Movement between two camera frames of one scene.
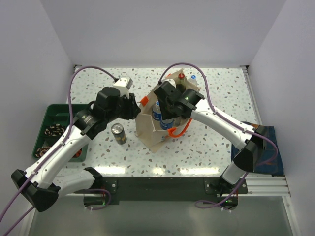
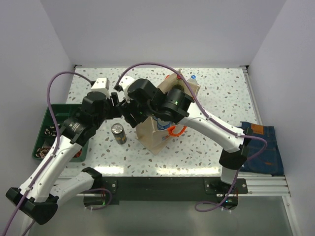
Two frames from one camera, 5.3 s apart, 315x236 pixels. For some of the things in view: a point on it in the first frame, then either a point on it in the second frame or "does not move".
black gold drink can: x=119 y=132 does not move
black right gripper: x=166 y=115 to x=126 y=108
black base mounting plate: x=115 y=189 does not move
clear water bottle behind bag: x=193 y=78 does not move
